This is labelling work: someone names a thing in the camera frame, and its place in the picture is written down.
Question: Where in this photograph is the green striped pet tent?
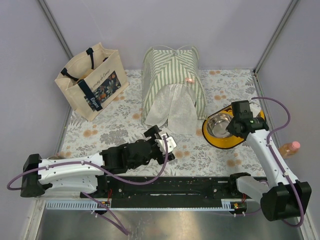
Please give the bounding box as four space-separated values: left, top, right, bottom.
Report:
141 45 207 135

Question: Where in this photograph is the steel pet bowl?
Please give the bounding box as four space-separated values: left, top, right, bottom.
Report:
47 155 64 160
204 113 233 139

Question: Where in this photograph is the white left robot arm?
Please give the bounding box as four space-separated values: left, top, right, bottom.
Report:
20 125 177 198

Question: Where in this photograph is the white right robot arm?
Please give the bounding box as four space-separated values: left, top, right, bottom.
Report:
226 100 312 226

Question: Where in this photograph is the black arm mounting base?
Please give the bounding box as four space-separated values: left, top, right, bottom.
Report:
90 175 245 203

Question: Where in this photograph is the yellow double pet bowl holder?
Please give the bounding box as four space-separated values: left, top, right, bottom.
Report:
201 106 266 150

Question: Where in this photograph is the floral table mat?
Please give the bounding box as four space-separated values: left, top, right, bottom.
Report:
59 69 265 177

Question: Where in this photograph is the beige canvas tote bag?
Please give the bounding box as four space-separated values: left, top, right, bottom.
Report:
55 43 129 122

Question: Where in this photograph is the pink capped drink bottle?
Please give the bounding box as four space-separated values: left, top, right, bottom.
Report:
278 141 301 159

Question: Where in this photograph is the white slotted cable duct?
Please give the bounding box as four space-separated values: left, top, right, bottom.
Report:
45 198 247 211

